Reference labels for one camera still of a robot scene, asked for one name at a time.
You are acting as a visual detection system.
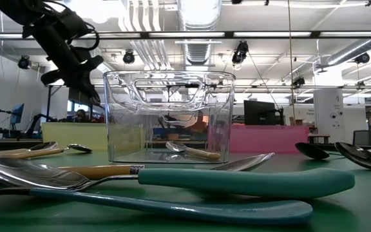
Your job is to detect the person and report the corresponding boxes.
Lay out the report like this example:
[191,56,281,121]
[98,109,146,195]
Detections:
[74,108,90,123]

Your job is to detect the clear plastic bin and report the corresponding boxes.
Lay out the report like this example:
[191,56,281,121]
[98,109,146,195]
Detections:
[103,70,237,164]

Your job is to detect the black ceiling camera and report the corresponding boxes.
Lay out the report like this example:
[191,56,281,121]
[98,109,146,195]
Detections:
[292,75,306,88]
[354,52,371,65]
[122,50,136,65]
[17,55,32,70]

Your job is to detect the small background table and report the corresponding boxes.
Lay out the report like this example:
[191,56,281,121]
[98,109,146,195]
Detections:
[307,134,331,145]

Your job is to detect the small blue-screen monitor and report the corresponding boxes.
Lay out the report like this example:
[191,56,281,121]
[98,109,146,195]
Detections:
[10,102,26,126]

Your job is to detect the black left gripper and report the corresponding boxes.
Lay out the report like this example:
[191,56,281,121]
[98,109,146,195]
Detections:
[23,19,104,106]

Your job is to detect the black computer monitor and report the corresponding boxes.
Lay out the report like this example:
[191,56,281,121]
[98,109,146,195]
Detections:
[243,99,285,126]

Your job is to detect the black overhead frame bar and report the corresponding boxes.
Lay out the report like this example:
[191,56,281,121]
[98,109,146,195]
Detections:
[0,30,371,41]

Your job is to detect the pink plastic bin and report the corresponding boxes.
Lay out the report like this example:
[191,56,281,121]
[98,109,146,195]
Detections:
[229,124,310,154]

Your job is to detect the yellow plastic bin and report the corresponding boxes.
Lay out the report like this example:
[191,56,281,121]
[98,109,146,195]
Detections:
[41,121,109,152]

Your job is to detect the black standing desk frame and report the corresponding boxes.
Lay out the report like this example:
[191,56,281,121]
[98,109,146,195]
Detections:
[43,84,106,123]

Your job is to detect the white pillar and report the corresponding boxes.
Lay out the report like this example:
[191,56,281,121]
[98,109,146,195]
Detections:
[313,87,347,145]

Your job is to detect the black overhead rig camera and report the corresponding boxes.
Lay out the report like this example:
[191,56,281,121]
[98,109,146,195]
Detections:
[231,40,250,65]

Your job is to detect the blue-handled metal spoon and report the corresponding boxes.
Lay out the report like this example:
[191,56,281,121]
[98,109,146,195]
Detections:
[0,182,314,226]

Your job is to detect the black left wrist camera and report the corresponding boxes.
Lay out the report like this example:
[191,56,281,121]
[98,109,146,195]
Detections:
[55,8,100,51]

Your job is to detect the yellow-handled metal spoon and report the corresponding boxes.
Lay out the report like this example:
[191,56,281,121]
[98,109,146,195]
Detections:
[0,152,276,184]
[165,140,222,161]
[0,141,59,159]
[0,143,93,160]

